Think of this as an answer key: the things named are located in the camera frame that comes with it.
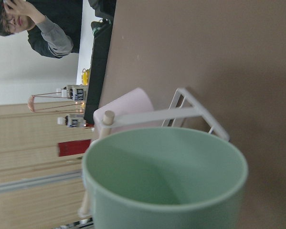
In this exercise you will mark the white wire cup rack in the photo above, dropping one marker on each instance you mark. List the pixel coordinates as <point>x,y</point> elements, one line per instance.
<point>181,114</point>

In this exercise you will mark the green cup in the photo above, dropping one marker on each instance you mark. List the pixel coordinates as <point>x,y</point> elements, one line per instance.
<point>229,171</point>

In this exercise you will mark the pink cup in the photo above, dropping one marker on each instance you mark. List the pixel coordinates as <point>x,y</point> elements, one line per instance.
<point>135,101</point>

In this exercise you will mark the red box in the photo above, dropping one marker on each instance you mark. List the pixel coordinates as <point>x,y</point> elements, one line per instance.
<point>73,147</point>

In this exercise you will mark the person in grey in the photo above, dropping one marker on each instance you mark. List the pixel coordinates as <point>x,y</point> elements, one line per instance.
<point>53,26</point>

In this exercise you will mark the labelled bottle in wire holder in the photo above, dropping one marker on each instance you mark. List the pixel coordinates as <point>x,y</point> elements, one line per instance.
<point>72,120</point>

